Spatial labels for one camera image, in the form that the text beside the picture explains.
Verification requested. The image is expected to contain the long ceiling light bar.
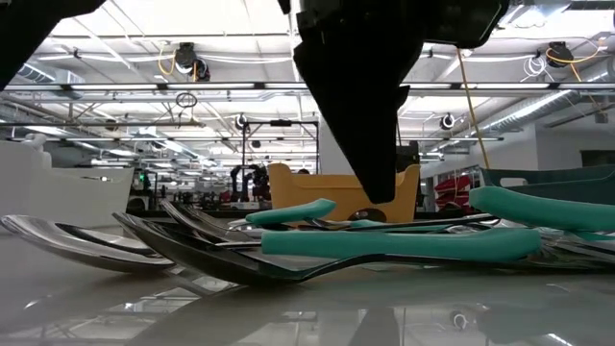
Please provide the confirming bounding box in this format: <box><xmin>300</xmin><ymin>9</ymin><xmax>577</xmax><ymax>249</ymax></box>
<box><xmin>0</xmin><ymin>82</ymin><xmax>615</xmax><ymax>92</ymax></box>

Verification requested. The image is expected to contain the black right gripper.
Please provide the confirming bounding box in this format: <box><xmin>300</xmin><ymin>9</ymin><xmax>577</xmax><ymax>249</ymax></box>
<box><xmin>292</xmin><ymin>0</ymin><xmax>510</xmax><ymax>206</ymax></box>

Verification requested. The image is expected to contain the dark teal plastic bin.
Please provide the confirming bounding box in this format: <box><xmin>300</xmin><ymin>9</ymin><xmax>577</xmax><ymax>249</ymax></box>
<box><xmin>480</xmin><ymin>164</ymin><xmax>615</xmax><ymax>208</ymax></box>

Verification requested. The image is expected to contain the yellow cable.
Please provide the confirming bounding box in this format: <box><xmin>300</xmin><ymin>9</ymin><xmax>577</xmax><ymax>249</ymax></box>
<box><xmin>455</xmin><ymin>47</ymin><xmax>492</xmax><ymax>170</ymax></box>

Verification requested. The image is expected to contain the black hanging panel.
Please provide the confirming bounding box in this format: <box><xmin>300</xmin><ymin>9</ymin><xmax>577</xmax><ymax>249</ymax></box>
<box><xmin>396</xmin><ymin>143</ymin><xmax>422</xmax><ymax>174</ymax></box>

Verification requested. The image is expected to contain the silver ventilation duct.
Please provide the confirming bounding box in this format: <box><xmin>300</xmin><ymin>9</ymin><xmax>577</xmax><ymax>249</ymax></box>
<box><xmin>473</xmin><ymin>60</ymin><xmax>615</xmax><ymax>138</ymax></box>

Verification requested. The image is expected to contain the person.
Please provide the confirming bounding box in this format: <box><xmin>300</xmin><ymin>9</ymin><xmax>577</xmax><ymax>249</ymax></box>
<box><xmin>247</xmin><ymin>163</ymin><xmax>271</xmax><ymax>202</ymax></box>

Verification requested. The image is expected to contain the black metal frame rig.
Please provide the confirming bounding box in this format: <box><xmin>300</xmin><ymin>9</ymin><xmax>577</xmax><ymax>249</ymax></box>
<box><xmin>241</xmin><ymin>119</ymin><xmax>320</xmax><ymax>177</ymax></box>

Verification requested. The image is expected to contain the white plastic bin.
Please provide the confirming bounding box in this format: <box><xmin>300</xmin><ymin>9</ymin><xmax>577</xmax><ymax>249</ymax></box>
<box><xmin>0</xmin><ymin>133</ymin><xmax>135</xmax><ymax>228</ymax></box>

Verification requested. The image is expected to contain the red object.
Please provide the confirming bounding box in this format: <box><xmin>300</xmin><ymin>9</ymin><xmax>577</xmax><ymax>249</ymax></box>
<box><xmin>434</xmin><ymin>175</ymin><xmax>475</xmax><ymax>210</ymax></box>

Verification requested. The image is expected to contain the dark machine with green light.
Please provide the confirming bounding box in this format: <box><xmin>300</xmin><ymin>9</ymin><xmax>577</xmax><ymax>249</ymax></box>
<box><xmin>125</xmin><ymin>167</ymin><xmax>160</xmax><ymax>212</ymax></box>

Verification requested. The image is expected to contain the black ceiling cable reel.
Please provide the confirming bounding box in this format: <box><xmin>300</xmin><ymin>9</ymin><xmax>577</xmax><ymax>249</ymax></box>
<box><xmin>546</xmin><ymin>41</ymin><xmax>574</xmax><ymax>69</ymax></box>
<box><xmin>172</xmin><ymin>41</ymin><xmax>211</xmax><ymax>84</ymax></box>

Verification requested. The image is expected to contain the white concrete column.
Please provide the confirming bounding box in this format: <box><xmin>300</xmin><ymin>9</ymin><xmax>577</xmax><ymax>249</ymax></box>
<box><xmin>319</xmin><ymin>119</ymin><xmax>357</xmax><ymax>177</ymax></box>

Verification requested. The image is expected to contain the orange plastic bin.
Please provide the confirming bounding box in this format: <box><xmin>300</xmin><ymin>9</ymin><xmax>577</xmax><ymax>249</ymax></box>
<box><xmin>267</xmin><ymin>162</ymin><xmax>422</xmax><ymax>223</ymax></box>

